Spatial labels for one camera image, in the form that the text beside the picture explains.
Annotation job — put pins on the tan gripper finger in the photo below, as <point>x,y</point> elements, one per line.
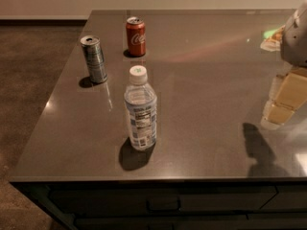
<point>288,94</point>

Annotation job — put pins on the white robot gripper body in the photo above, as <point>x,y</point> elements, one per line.
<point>295,43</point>

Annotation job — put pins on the clear blue-labelled plastic bottle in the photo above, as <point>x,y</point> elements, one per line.
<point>141,109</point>

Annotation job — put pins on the snack packet with green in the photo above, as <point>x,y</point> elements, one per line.
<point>272,40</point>

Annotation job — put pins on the dark right cabinet drawer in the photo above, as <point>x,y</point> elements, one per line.
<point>288,198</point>

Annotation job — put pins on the dark lower cabinet drawer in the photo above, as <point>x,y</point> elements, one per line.
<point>295,221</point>

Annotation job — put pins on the red cola can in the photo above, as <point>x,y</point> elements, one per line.
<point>136,37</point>

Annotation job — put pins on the silver energy drink can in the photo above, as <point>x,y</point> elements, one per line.
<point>94,58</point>

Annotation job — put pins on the dark cabinet drawer with handle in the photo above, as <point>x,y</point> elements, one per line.
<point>155,201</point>

